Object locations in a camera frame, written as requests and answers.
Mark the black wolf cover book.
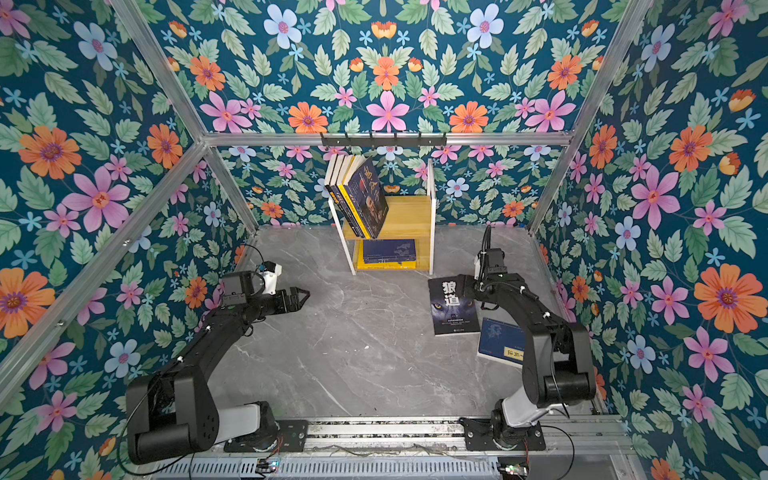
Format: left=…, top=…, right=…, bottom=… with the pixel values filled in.
left=428, top=275, right=480, bottom=336

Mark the navy book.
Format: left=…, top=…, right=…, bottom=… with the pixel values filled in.
left=477, top=318, right=525, bottom=369
left=362, top=239, right=417, bottom=264

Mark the navy book front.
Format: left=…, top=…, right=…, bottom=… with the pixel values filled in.
left=362, top=239, right=417, bottom=264

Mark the dark portrait cover book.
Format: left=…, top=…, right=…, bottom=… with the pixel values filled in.
left=348, top=156, right=389, bottom=240

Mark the dark blue paperback book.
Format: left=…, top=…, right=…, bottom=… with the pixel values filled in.
left=327, top=160, right=362, bottom=238

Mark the yellow cartoon boy book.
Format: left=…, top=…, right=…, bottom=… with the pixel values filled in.
left=335, top=155, right=372, bottom=240

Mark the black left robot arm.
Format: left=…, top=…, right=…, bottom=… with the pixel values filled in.
left=125, top=264, right=311, bottom=465

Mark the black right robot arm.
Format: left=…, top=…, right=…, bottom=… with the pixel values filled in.
left=471, top=244, right=597, bottom=449

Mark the yellow book on lower shelf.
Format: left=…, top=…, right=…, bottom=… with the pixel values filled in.
left=356, top=240, right=417, bottom=270

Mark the book standing on shelf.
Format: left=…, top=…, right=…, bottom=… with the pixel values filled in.
left=324, top=154, right=346, bottom=187

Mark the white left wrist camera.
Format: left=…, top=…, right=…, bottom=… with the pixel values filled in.
left=258, top=261, right=282, bottom=295

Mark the white frame wooden bookshelf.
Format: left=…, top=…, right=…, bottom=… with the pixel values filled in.
left=329, top=163, right=437, bottom=274

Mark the metal coat hook rail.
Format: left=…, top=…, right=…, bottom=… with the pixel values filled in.
left=320, top=132, right=448, bottom=149

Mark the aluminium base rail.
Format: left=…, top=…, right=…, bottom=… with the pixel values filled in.
left=148, top=414, right=647, bottom=479

